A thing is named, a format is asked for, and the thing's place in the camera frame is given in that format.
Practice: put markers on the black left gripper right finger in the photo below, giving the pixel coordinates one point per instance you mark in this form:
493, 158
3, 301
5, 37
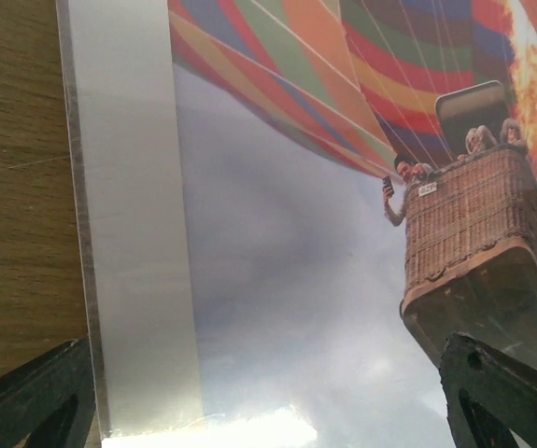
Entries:
490, 396

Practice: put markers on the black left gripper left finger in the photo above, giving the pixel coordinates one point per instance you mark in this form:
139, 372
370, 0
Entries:
49, 401

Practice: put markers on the hot air balloon photo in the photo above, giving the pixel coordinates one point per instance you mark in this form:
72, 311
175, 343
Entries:
361, 181

